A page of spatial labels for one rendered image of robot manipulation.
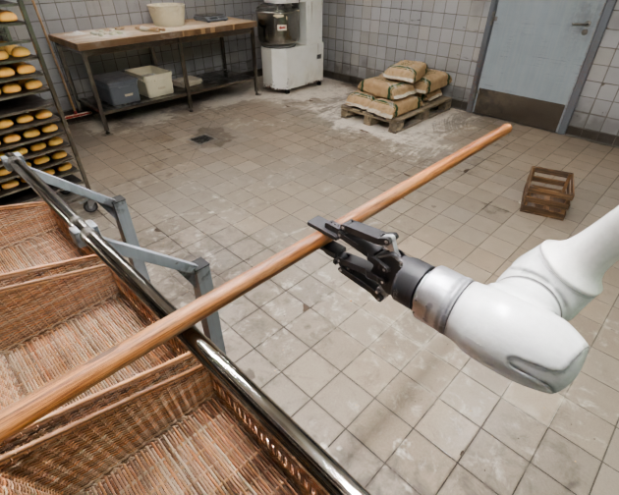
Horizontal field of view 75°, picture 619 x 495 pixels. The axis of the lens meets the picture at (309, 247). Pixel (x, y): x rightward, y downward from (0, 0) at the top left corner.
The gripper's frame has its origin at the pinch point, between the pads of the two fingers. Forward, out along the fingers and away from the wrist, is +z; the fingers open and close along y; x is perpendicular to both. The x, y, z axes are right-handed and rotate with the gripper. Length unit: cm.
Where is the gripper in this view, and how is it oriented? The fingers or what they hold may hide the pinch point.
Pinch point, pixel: (326, 236)
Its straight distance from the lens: 72.2
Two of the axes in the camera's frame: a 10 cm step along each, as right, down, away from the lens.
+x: 7.0, -4.2, 5.7
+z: -7.1, -4.2, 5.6
